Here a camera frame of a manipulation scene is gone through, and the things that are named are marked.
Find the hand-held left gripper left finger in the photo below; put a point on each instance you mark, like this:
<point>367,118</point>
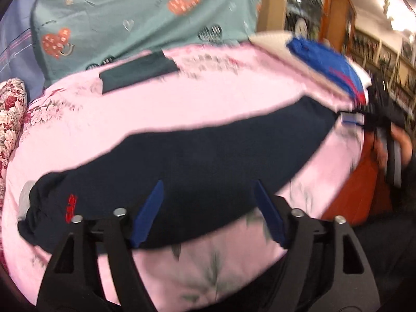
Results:
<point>148,214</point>

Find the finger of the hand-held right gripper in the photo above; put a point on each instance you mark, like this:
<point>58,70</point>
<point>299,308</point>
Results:
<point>351,118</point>

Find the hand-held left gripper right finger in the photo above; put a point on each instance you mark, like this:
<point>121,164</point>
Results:
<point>271,213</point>

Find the dark navy pants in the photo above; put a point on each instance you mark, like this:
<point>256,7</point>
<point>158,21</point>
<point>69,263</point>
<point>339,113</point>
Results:
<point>211,156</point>

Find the person's right hand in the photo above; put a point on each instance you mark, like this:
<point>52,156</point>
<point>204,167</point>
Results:
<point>404,148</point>

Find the blue folded garment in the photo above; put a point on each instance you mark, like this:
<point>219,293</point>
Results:
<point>321,60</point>

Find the orange bed side panel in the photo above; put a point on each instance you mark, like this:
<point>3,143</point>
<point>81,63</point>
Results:
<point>354,188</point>

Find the wooden cabinet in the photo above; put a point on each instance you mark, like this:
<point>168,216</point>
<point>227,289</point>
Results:
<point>338,22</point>

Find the cream cushion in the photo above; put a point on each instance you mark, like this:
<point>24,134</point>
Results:
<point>276,44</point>

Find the pink floral bed sheet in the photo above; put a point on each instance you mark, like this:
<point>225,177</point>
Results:
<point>156,107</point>

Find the person's dark clothing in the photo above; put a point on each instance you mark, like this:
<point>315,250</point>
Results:
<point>390,243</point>

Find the wooden headboard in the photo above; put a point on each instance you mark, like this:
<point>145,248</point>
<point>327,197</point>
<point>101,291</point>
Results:
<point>271,3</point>

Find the folded dark green garment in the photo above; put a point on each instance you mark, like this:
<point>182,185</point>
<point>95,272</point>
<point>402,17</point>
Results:
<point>136,71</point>

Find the red floral quilt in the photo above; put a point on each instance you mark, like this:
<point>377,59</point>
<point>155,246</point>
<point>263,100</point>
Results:
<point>11,110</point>

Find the teal heart-print pillow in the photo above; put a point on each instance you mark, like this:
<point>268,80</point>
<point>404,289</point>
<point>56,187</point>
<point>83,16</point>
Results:
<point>130,9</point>

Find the blue plaid pillow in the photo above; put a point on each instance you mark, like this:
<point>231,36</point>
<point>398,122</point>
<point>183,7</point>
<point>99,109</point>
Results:
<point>16,39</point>

